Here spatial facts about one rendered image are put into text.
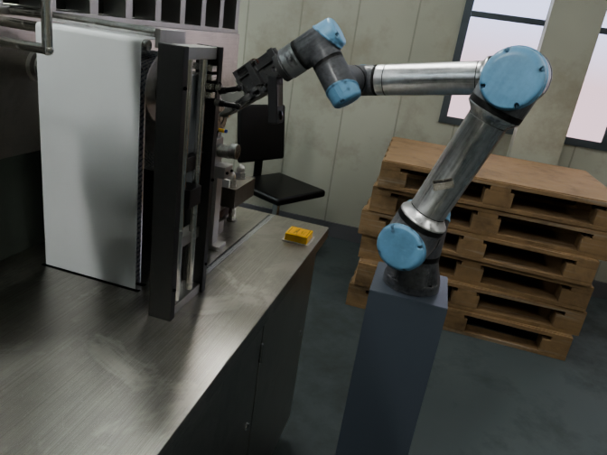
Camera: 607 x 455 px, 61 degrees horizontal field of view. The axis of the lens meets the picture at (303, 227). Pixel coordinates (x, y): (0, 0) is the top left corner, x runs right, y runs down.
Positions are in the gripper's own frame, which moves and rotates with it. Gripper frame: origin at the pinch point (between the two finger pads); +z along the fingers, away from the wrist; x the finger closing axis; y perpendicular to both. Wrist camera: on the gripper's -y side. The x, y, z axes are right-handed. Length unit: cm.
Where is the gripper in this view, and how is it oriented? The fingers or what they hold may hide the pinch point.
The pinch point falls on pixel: (226, 115)
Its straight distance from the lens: 137.0
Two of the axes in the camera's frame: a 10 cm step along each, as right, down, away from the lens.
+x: -2.8, 3.1, -9.1
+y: -5.0, -8.5, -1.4
